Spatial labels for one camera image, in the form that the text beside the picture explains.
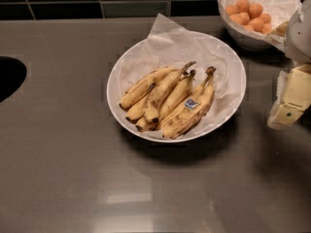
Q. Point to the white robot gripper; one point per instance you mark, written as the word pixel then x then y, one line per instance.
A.
pixel 299 34

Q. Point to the spotted banana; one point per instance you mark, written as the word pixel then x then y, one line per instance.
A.
pixel 157 96
pixel 180 92
pixel 142 87

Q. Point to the banana with blue sticker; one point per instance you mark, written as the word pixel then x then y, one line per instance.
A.
pixel 189 113

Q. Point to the large white bowl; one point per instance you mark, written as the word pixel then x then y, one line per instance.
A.
pixel 129 126

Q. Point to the white paper liner in bowl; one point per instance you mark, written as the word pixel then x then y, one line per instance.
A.
pixel 181 49

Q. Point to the small banana bottom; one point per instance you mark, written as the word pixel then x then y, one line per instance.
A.
pixel 143 125

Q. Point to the small banana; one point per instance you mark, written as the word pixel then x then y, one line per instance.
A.
pixel 143 125
pixel 136 111

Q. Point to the small banana lower left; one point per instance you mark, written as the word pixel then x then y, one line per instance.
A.
pixel 136 111

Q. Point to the orange fruit lower centre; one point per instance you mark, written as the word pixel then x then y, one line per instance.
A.
pixel 257 24

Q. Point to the orange fruit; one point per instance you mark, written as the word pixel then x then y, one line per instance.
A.
pixel 265 17
pixel 257 24
pixel 241 18
pixel 242 6
pixel 231 10
pixel 255 10

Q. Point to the orange fruit middle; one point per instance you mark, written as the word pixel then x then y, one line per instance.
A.
pixel 241 18

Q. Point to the orange fruit top right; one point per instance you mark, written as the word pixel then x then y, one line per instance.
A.
pixel 255 10

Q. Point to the orange fruit top centre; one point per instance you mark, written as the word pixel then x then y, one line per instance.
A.
pixel 242 6

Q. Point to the orange fruit top left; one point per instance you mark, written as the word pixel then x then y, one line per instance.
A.
pixel 231 10

